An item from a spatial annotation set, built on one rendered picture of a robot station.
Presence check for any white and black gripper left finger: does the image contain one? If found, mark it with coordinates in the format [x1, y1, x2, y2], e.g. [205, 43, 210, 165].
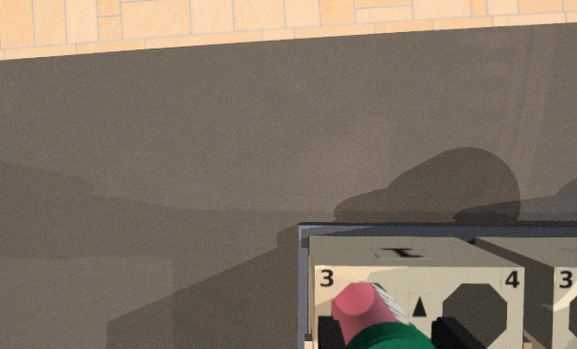
[317, 316, 347, 349]

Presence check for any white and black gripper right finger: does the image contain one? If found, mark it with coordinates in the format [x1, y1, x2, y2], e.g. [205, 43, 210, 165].
[431, 317, 487, 349]

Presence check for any grey flat tray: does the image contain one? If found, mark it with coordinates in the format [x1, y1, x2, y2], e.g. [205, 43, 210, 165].
[298, 223, 577, 349]

